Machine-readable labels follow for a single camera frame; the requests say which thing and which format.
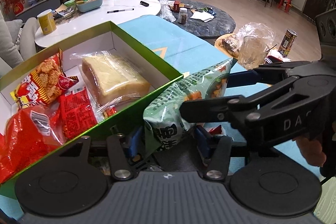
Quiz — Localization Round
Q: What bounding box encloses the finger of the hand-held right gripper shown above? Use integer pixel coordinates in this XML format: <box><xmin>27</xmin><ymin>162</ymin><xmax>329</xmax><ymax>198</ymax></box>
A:
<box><xmin>180</xmin><ymin>97</ymin><xmax>263</xmax><ymax>128</ymax></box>
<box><xmin>227</xmin><ymin>61</ymin><xmax>314</xmax><ymax>88</ymax></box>

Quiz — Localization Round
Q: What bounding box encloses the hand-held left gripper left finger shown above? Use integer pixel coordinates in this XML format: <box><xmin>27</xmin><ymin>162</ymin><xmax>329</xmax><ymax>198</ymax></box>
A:
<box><xmin>56</xmin><ymin>127</ymin><xmax>144</xmax><ymax>180</ymax></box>

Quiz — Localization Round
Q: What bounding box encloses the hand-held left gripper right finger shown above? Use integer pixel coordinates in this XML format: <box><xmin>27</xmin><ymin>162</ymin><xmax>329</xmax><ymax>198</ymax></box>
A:
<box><xmin>196</xmin><ymin>126</ymin><xmax>279</xmax><ymax>181</ymax></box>

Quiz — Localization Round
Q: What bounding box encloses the green cardboard box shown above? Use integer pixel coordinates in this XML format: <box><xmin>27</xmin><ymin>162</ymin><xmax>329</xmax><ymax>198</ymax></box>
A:
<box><xmin>0</xmin><ymin>20</ymin><xmax>184</xmax><ymax>185</ymax></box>

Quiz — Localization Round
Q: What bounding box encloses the green chip snack packet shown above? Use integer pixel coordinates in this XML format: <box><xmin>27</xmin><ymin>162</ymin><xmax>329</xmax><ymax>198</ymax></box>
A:
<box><xmin>143</xmin><ymin>57</ymin><xmax>234</xmax><ymax>159</ymax></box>

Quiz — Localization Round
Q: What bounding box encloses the red snack packet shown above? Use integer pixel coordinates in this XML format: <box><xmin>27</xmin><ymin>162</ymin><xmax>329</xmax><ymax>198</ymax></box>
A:
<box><xmin>57</xmin><ymin>86</ymin><xmax>99</xmax><ymax>141</ymax></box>

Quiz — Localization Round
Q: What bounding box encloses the sponge cake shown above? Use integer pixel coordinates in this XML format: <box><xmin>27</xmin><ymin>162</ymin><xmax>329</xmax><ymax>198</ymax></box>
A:
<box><xmin>70</xmin><ymin>50</ymin><xmax>152</xmax><ymax>113</ymax></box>

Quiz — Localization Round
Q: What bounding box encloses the yellow red cracker packet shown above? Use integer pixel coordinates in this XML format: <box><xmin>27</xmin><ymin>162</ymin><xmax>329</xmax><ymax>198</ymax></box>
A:
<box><xmin>10</xmin><ymin>53</ymin><xmax>80</xmax><ymax>109</ymax></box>

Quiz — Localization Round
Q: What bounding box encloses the red plastic snack bag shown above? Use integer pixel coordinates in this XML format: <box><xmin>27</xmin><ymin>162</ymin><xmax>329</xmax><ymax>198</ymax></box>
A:
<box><xmin>0</xmin><ymin>105</ymin><xmax>67</xmax><ymax>184</ymax></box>

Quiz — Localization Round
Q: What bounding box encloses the person's right hand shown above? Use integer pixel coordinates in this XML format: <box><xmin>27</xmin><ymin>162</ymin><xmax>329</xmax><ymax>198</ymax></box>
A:
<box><xmin>293</xmin><ymin>137</ymin><xmax>327</xmax><ymax>168</ymax></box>

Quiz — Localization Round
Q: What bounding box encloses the clear bag of bread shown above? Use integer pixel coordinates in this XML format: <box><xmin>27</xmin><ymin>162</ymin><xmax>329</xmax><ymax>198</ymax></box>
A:
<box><xmin>236</xmin><ymin>23</ymin><xmax>277</xmax><ymax>70</ymax></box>

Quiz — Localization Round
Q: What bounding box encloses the wooden plate with food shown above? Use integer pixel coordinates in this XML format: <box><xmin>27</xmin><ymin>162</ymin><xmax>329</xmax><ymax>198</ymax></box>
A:
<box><xmin>214</xmin><ymin>32</ymin><xmax>241</xmax><ymax>58</ymax></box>

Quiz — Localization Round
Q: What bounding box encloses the small red candy packet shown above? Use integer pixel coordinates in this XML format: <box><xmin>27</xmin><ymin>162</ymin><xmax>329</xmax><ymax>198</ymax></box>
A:
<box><xmin>101</xmin><ymin>106</ymin><xmax>117</xmax><ymax>120</ymax></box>

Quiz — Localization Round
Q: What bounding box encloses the dark drink can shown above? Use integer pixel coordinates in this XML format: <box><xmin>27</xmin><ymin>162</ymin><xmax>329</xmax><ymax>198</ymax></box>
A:
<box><xmin>278</xmin><ymin>29</ymin><xmax>299</xmax><ymax>58</ymax></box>

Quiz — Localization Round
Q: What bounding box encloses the dark marble round table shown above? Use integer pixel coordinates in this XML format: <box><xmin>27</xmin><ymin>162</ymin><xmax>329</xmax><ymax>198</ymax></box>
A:
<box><xmin>162</xmin><ymin>0</ymin><xmax>236</xmax><ymax>40</ymax></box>

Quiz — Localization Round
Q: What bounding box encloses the white paper sheet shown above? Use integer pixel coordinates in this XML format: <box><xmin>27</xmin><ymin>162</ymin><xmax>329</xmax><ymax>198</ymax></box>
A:
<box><xmin>189</xmin><ymin>11</ymin><xmax>215</xmax><ymax>22</ymax></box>

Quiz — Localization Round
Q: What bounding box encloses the red plastic stool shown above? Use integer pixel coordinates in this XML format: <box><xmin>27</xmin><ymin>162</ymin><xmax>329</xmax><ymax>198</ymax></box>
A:
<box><xmin>277</xmin><ymin>0</ymin><xmax>293</xmax><ymax>13</ymax></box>

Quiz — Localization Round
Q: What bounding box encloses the brown glass jar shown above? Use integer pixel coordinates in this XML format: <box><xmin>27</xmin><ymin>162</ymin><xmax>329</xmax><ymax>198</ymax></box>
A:
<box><xmin>178</xmin><ymin>7</ymin><xmax>188</xmax><ymax>24</ymax></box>

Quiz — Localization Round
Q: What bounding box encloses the small red box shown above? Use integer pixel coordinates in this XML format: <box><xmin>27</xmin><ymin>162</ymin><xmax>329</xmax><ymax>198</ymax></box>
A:
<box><xmin>173</xmin><ymin>0</ymin><xmax>186</xmax><ymax>13</ymax></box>

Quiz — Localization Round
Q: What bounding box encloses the crumpled clear plastic bag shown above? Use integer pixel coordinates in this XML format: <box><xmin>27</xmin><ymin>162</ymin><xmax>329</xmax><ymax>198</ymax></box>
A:
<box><xmin>157</xmin><ymin>0</ymin><xmax>177</xmax><ymax>23</ymax></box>

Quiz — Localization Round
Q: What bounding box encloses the white round table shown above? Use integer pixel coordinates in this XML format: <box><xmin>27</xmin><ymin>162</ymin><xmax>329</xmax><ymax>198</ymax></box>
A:
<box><xmin>34</xmin><ymin>0</ymin><xmax>161</xmax><ymax>52</ymax></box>

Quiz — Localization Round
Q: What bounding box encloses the black pen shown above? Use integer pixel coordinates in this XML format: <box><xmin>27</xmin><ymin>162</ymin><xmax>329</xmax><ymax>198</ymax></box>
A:
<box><xmin>107</xmin><ymin>8</ymin><xmax>134</xmax><ymax>14</ymax></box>

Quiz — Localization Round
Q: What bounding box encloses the blue grey plastic basket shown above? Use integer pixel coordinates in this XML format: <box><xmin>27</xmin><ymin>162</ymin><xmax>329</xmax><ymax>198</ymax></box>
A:
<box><xmin>76</xmin><ymin>0</ymin><xmax>104</xmax><ymax>13</ymax></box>

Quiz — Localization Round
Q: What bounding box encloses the dark wrapped candy pile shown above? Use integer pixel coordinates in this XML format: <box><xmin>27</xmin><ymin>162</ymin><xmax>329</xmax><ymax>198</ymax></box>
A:
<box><xmin>51</xmin><ymin>7</ymin><xmax>75</xmax><ymax>20</ymax></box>

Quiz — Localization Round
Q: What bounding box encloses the yellow tin can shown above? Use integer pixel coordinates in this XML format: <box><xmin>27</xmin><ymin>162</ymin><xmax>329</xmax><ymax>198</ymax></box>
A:
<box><xmin>37</xmin><ymin>9</ymin><xmax>57</xmax><ymax>36</ymax></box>

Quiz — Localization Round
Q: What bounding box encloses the beige armchair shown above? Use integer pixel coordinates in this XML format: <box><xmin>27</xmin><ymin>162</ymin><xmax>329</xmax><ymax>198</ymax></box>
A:
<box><xmin>0</xmin><ymin>11</ymin><xmax>38</xmax><ymax>67</ymax></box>

